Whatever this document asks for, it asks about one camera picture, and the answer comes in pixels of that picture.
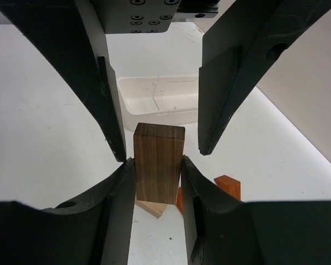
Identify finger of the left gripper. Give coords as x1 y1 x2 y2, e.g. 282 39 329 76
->
0 0 126 162
197 1 328 156

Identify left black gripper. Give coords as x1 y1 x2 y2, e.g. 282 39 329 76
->
76 0 219 34

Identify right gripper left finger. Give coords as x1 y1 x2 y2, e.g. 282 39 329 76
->
0 158 135 264

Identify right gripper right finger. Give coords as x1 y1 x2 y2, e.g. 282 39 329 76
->
181 156 331 264

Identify long light wood block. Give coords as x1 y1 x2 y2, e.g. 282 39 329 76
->
135 200 167 218

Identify white plastic tray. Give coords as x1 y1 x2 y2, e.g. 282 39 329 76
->
117 76 199 131

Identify dark walnut wood block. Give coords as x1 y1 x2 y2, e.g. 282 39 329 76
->
133 123 185 205

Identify orange roof wood block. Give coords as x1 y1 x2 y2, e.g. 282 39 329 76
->
214 175 241 200

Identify orange arch wood block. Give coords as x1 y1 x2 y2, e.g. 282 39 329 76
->
176 187 183 214

